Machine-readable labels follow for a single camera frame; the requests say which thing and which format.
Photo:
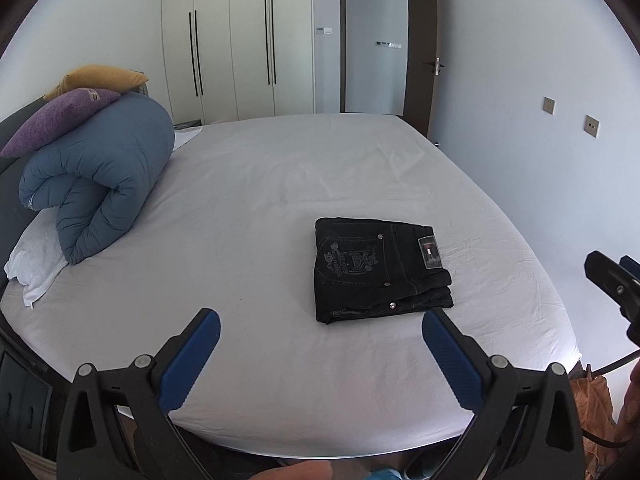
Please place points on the black jeans pants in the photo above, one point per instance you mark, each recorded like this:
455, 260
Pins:
370, 268

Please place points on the white pillow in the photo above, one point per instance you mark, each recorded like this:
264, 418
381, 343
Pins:
37, 258

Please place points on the blue rolled duvet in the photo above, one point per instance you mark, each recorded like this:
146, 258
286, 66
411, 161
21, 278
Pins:
99, 175

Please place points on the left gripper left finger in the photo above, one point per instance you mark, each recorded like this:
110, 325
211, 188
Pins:
92, 444

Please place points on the white bed sheet mattress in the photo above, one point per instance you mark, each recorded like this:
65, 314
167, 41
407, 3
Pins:
230, 226

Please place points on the cream wardrobe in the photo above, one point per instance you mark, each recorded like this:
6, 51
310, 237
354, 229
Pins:
238, 59

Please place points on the mustard yellow pillow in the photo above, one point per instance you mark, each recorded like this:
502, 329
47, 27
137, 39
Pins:
96, 76

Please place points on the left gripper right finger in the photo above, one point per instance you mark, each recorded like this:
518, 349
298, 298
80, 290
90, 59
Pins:
525, 423

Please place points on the person left hand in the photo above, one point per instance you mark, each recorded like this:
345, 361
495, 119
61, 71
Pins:
309, 470

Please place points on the wall switch plate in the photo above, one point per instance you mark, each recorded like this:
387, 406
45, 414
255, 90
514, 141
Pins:
548, 105

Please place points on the purple pillow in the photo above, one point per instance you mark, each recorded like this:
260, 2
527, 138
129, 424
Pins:
57, 118

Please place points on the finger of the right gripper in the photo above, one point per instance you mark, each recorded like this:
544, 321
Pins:
631, 266
620, 286

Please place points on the brown wooden door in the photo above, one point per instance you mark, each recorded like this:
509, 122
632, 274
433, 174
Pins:
423, 63

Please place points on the dark bedside cabinet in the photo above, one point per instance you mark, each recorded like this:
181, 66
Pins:
26, 394

